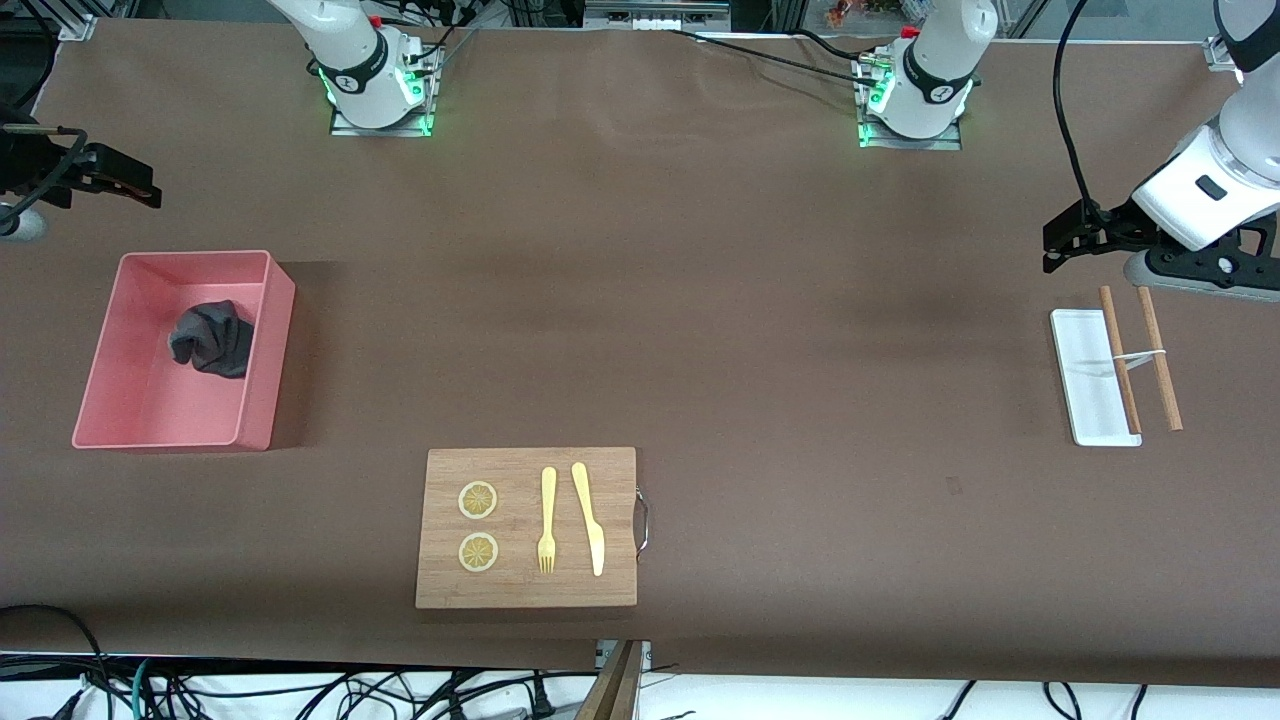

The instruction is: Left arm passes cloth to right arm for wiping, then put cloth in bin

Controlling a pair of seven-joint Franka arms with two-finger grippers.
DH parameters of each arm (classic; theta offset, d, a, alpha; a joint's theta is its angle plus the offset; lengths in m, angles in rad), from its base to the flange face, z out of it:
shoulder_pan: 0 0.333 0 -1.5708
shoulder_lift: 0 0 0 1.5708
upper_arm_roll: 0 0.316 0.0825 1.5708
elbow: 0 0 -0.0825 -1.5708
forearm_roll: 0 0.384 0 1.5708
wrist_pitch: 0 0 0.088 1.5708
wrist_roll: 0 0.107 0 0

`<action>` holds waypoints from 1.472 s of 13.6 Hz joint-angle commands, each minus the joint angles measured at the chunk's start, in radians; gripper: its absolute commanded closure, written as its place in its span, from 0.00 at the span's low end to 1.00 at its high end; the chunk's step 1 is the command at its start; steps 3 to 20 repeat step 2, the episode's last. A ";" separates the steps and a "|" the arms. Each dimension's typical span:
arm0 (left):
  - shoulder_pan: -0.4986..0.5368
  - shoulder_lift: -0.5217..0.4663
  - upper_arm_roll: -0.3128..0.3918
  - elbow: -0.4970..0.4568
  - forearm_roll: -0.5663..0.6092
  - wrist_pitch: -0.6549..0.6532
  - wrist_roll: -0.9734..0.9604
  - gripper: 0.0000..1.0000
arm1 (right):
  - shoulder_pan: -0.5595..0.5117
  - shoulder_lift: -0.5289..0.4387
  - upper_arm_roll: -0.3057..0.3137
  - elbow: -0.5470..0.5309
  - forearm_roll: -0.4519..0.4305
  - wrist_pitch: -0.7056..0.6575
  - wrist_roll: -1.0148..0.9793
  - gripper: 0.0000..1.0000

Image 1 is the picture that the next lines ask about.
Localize tangled black floor cables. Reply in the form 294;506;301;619
150;668;561;720

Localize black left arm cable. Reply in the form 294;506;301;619
1055;0;1106;216

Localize thick black floor cable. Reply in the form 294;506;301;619
0;604;113;720

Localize black base power cable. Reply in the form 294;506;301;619
405;22;479;76

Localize yellow knife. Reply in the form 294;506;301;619
571;462;606;578

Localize pink plastic bin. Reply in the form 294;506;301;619
72;250;297;453

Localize grey power strip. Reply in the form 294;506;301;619
583;0;733;33

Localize wooden cutting board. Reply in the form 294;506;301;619
415;447;651;609

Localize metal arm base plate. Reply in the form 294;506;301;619
330;40;438;139
857;50;964;151

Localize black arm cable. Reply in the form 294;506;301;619
0;123;89;213
1055;0;1106;216

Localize brown table cover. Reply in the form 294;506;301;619
0;18;1280;691

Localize long black table cable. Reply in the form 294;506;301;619
668;28;881;89

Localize white rectangular tray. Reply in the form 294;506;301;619
1050;309;1143;448

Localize yellow fork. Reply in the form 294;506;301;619
537;467;558;575

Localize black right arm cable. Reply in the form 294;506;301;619
0;123;89;213

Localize grey cloth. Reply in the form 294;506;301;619
168;299;256;380

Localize short black table cable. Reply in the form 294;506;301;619
795;28;881;63

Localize metal table bracket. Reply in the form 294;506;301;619
595;640;653;673

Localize wooden support beam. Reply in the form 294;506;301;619
575;640;646;720

